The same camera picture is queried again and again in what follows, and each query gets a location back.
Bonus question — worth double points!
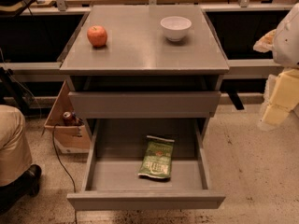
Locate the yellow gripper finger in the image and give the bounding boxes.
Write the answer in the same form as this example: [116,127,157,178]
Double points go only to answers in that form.
[258,69,299,131]
[253,30,276,53]

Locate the green jalapeno chip bag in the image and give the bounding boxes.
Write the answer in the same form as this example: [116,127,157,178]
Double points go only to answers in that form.
[138,135,175,179]

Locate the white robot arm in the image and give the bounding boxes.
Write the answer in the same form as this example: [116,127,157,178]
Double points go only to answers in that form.
[253,3,299,131]

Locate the grey drawer cabinet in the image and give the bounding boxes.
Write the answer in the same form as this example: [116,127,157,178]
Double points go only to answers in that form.
[61,6,229,130]

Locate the open grey middle drawer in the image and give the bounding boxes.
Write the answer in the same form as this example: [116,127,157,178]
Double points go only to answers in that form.
[67,119,225,211]

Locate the closed grey top drawer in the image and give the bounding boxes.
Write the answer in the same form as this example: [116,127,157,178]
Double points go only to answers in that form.
[68,91,221,119]

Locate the white bowl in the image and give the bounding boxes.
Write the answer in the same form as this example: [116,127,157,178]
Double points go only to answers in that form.
[160,16,192,42]

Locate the red apple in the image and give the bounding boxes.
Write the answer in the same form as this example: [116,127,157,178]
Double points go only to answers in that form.
[87,25,107,48]

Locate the red soda can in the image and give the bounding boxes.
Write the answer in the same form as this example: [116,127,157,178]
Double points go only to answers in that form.
[63,111,76,126]

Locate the cardboard box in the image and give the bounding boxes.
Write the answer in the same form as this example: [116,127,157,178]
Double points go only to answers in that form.
[44,81,90,154]

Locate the black shoe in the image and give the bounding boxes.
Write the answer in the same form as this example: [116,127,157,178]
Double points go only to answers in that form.
[0,164,42,214]

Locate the person leg beige trousers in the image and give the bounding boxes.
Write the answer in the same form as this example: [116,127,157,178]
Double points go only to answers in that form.
[0,105,32,187]

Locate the grey metal rail frame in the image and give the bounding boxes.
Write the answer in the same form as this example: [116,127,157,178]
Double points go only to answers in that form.
[1,4,292,82]

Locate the black cable on floor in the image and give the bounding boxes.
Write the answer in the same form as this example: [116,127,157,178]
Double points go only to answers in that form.
[51,124,78,224]

